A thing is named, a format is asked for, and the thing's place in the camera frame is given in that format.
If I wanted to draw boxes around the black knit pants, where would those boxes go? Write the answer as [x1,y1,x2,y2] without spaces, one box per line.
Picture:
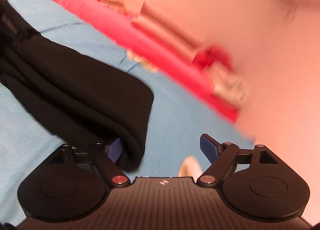
[1,0,154,171]

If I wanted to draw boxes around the blue floral bed sheet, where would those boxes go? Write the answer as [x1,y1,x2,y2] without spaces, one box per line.
[1,0,252,225]

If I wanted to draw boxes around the cream folded blanket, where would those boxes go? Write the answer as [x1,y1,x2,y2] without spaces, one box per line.
[204,61,249,108]

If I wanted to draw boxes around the red crumpled cloth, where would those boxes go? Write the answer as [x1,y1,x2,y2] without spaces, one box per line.
[192,45,234,71]

